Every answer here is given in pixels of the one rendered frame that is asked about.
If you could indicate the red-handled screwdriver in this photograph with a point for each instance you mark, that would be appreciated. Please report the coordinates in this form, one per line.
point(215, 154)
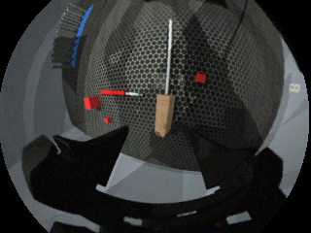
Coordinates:
point(120, 93)

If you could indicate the blue tape strip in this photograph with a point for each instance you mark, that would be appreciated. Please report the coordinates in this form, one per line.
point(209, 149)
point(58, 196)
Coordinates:
point(79, 33)

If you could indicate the brown-handled metal rod tool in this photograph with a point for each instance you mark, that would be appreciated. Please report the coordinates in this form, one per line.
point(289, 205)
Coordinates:
point(165, 102)

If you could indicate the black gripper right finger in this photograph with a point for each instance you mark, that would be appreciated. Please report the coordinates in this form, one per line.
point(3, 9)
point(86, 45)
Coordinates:
point(215, 160)

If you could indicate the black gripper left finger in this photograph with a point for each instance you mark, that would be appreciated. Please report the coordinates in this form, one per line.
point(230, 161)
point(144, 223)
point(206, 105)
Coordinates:
point(97, 156)

